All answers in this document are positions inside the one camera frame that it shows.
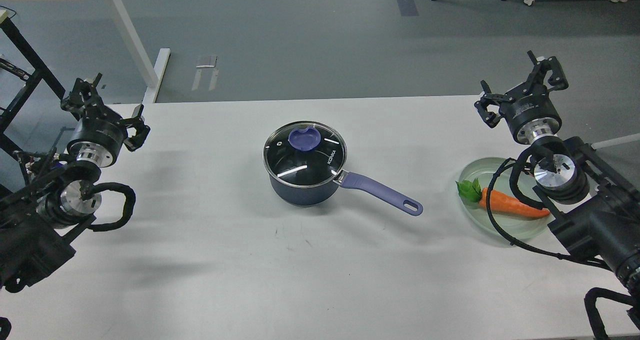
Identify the white table frame leg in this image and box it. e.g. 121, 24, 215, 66
0, 0, 171, 104

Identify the pale green glass plate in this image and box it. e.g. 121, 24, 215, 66
457, 157, 554, 241

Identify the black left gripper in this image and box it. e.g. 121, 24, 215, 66
61, 73, 151, 167

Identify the dark blue saucepan purple handle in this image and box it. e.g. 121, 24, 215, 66
268, 169, 424, 217

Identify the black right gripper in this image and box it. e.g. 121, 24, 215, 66
474, 50, 569, 144

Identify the glass pot lid purple knob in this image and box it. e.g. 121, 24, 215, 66
263, 121, 347, 188

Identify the black metal rack frame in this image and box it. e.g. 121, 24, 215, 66
0, 10, 66, 160

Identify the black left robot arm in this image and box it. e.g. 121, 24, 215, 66
0, 74, 151, 293

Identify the orange toy carrot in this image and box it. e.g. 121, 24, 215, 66
455, 178, 551, 219

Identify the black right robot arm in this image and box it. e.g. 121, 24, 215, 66
474, 51, 640, 339

